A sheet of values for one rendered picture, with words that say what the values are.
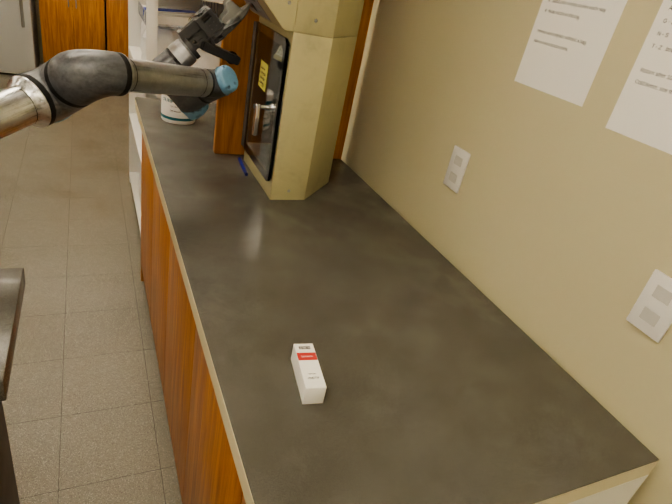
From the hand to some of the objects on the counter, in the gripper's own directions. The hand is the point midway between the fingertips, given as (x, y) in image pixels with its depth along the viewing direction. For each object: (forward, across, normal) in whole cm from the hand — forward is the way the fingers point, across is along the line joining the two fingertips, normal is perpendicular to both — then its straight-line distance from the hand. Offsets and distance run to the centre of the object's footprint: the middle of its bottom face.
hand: (247, 9), depth 143 cm
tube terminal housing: (-21, -7, +47) cm, 52 cm away
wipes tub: (-41, +49, +27) cm, 70 cm away
